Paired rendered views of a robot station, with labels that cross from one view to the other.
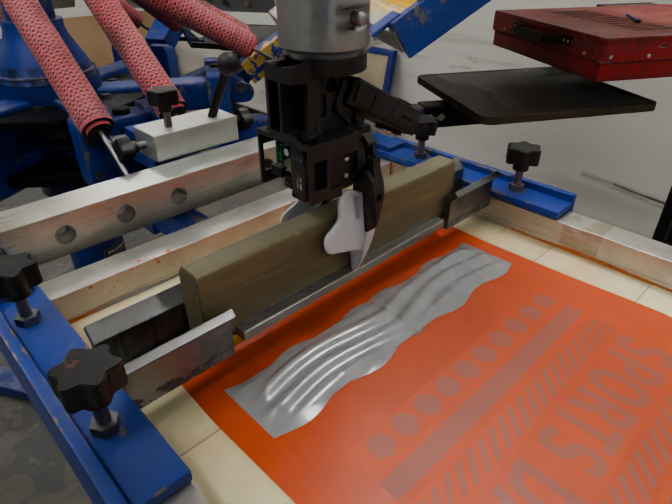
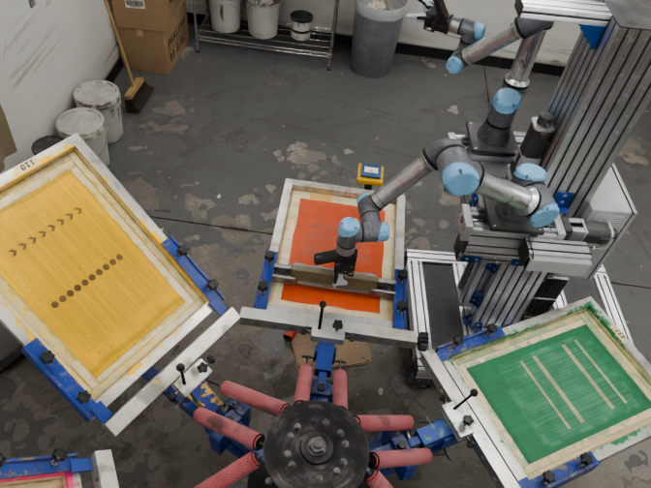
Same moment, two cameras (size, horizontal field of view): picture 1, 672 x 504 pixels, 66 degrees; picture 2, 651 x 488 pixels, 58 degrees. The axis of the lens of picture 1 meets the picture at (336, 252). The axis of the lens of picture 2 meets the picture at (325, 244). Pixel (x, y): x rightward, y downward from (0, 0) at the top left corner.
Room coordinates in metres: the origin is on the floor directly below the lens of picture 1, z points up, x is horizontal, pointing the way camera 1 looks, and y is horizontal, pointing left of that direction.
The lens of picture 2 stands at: (1.60, 1.02, 2.92)
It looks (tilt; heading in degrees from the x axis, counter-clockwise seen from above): 48 degrees down; 224
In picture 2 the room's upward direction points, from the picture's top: 8 degrees clockwise
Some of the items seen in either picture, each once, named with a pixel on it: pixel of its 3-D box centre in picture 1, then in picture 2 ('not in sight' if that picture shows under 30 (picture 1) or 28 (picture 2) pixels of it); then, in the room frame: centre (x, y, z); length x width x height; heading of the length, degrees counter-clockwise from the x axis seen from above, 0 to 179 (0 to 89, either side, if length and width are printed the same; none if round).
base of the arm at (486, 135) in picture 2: not in sight; (496, 128); (-0.56, -0.09, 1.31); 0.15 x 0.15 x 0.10
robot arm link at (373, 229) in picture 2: not in sight; (373, 228); (0.36, 0.05, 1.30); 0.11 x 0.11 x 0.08; 58
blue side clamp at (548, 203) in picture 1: (462, 188); (265, 282); (0.68, -0.18, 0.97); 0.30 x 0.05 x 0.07; 44
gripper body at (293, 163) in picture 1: (319, 124); (345, 259); (0.45, 0.01, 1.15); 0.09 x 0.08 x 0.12; 134
